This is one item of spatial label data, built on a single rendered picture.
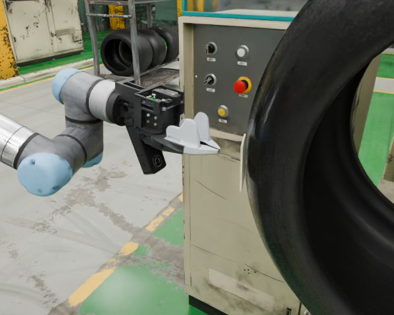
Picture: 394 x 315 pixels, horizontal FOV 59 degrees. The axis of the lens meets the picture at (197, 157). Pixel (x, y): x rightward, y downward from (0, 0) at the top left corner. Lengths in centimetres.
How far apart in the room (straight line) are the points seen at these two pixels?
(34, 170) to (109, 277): 139
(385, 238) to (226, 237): 74
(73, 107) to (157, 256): 143
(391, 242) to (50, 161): 61
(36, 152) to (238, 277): 101
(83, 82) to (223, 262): 98
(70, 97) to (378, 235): 62
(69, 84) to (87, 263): 147
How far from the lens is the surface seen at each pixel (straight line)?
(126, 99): 63
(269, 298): 146
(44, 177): 62
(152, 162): 65
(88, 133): 72
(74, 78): 71
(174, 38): 486
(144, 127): 60
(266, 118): 38
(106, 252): 210
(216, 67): 116
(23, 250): 228
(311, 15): 37
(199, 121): 59
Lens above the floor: 137
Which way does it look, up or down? 27 degrees down
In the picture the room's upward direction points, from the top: straight up
